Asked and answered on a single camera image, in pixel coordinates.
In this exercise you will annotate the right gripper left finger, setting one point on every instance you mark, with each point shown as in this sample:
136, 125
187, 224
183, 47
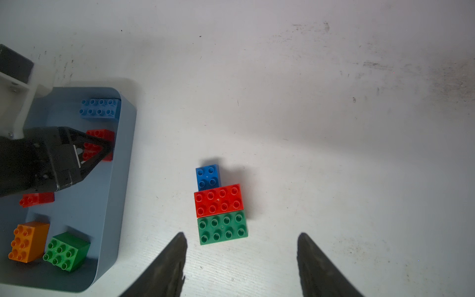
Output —
164, 277

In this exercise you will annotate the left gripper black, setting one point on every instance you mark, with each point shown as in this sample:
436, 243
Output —
49, 159

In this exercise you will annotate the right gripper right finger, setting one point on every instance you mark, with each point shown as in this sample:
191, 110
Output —
319, 277

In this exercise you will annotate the light blue lego brick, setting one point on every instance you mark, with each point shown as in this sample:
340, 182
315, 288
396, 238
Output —
100, 109

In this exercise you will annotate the long red lego brick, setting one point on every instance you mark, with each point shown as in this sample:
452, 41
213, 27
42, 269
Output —
33, 199

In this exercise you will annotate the green lego brick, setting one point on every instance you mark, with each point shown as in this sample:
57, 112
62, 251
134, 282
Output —
222, 227
66, 251

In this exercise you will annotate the dark blue small lego brick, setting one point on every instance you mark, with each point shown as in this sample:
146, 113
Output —
208, 177

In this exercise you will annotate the small red lego brick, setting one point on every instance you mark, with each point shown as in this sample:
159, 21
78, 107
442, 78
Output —
90, 150

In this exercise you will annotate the orange lego brick lower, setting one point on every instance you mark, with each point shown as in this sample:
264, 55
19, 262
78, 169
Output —
29, 242

